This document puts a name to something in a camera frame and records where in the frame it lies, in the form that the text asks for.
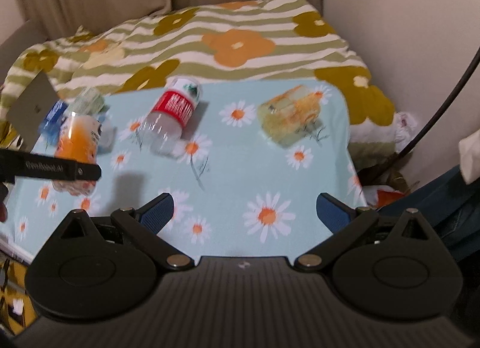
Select pale green label cup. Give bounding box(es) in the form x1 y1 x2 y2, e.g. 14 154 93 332
70 87 105 115

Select black cable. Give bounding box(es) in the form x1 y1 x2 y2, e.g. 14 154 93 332
355 45 480 178

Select grey bed headboard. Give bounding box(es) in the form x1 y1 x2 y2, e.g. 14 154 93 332
0 20 47 83

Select striped floral bed quilt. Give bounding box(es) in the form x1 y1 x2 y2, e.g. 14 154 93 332
1 0 395 147

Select yellow label clear cup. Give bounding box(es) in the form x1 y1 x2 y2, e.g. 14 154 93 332
256 84 320 147

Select white blue label cup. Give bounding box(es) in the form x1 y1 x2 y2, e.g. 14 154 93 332
97 113 115 154

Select daisy print blue tablecloth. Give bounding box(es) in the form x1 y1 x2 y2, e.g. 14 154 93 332
1 80 365 259

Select red label clear cup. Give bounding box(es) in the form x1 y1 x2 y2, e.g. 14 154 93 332
138 76 203 155

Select grey laptop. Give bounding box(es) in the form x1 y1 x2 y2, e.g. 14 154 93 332
7 72 59 151

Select orange dragon label cup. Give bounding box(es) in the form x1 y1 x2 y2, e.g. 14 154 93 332
52 113 101 196

